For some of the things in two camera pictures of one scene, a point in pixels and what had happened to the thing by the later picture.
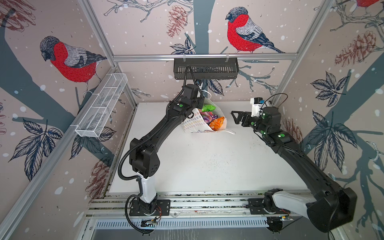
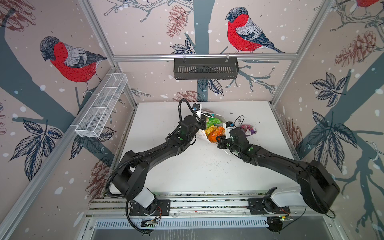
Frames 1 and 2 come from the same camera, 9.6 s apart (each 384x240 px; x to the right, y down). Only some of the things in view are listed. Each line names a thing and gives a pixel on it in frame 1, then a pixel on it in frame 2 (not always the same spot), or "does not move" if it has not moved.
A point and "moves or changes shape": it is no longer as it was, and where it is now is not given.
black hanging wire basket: [207, 68] does not move
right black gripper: [248, 114] → [221, 142]
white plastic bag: [208, 118] moves or changes shape
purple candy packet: [208, 117] → [248, 129]
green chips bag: [207, 107] → [212, 121]
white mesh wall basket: [101, 105] does not move
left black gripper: [201, 102] → [202, 122]
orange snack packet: [216, 123] → [217, 132]
